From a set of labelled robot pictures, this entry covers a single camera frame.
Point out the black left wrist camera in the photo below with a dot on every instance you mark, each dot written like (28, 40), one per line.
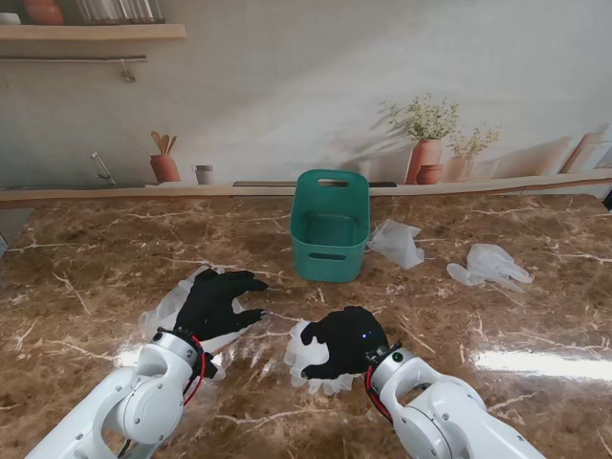
(210, 363)

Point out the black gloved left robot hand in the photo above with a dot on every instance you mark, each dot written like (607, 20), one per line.
(210, 301)

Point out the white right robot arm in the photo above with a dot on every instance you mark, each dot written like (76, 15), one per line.
(440, 416)

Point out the green plastic basket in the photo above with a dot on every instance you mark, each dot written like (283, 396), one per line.
(330, 229)

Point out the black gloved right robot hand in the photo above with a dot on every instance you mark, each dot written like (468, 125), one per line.
(349, 339)

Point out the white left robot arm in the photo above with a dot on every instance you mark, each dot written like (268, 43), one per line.
(134, 401)

